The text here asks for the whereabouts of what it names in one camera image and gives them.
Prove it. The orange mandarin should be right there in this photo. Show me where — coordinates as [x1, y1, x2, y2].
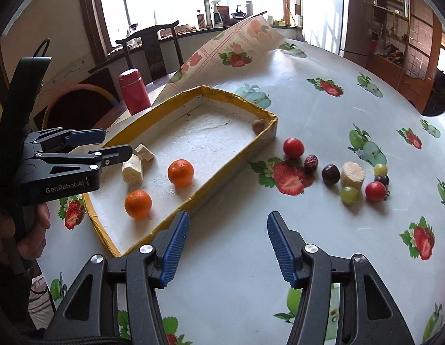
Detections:
[124, 190, 152, 220]
[167, 159, 194, 187]

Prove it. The red cherry tomato with stem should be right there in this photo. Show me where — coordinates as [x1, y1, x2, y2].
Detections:
[365, 181, 389, 202]

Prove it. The small dark plum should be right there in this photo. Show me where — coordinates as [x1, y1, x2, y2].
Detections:
[375, 175, 389, 187]

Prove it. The pale green grape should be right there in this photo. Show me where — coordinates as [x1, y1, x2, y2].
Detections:
[374, 164, 388, 176]

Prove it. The dried red jujube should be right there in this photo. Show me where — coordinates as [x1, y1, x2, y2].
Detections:
[304, 154, 319, 173]

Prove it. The left hand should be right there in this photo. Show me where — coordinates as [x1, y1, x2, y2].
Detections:
[0, 203, 50, 269]

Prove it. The wicker round chair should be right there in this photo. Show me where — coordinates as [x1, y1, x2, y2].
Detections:
[43, 83, 119, 130]

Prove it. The red thermos bottle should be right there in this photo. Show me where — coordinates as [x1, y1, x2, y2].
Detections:
[118, 68, 151, 115]

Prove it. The yellow-rimmed white tray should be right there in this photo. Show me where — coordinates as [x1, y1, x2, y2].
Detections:
[84, 86, 279, 257]

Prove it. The dark wooden chair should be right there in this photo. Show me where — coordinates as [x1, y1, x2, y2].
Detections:
[116, 20, 183, 80]

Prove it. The fruit-print tablecloth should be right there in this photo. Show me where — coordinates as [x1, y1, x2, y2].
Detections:
[39, 16, 445, 344]

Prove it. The spray bottle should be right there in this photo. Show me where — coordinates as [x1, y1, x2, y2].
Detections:
[212, 0, 224, 27]

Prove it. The black kettle on sill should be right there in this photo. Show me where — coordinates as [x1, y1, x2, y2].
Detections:
[232, 5, 247, 20]

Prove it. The white cylinder bottle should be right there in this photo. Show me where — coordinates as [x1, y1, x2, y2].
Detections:
[246, 0, 253, 16]

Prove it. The wooden glass door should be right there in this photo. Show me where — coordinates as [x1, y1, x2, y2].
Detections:
[397, 0, 442, 112]

